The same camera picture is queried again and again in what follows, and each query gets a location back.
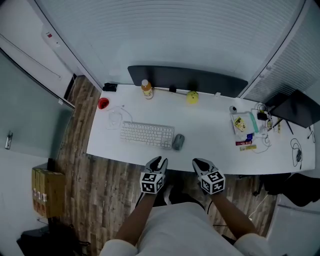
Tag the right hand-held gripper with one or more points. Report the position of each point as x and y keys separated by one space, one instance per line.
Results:
x=212 y=182

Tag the person's right forearm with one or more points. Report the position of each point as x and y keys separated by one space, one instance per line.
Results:
x=233 y=216

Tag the black charger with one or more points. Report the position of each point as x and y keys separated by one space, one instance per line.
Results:
x=262 y=116

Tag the white wall device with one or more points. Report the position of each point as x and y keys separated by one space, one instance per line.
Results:
x=51 y=36

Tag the cardboard boxes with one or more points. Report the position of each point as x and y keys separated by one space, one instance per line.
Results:
x=48 y=192

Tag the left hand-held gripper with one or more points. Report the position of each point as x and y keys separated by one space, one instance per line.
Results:
x=152 y=183

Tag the person's shoe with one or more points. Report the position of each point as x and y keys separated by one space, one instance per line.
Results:
x=168 y=195

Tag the red cup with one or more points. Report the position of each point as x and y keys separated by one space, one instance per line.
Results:
x=103 y=103

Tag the black box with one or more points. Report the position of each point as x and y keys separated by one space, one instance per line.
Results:
x=110 y=87

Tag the red flat packet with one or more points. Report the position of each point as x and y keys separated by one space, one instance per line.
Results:
x=243 y=143

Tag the small black round object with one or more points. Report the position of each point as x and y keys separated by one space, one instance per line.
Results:
x=172 y=88

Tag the black desk divider panel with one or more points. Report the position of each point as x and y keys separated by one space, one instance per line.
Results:
x=187 y=78

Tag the grey computer mouse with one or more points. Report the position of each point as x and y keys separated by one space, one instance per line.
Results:
x=178 y=142

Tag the black pen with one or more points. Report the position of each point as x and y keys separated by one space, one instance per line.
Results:
x=289 y=127

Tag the yellow snack packet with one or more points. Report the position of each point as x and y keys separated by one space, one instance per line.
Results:
x=240 y=124

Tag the black laptop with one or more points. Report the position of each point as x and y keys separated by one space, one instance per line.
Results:
x=296 y=108

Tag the small white round device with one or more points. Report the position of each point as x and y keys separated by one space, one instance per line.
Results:
x=233 y=109

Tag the yellow flat packet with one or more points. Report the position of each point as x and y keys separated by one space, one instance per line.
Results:
x=248 y=147

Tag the yellow round toy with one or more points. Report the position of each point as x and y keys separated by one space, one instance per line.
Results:
x=192 y=97

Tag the black bag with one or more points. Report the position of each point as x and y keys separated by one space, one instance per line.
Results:
x=47 y=241

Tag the blue small packet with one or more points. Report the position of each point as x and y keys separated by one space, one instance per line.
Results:
x=249 y=137

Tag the white keyboard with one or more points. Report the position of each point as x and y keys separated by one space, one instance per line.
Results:
x=147 y=134

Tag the orange juice bottle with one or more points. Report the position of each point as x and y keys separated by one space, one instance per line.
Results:
x=147 y=91

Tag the person's left forearm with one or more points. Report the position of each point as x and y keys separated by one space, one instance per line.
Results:
x=136 y=220

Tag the person's white shirt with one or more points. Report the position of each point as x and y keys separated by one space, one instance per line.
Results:
x=185 y=232

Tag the black office chair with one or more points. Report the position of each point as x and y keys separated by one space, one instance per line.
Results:
x=292 y=187

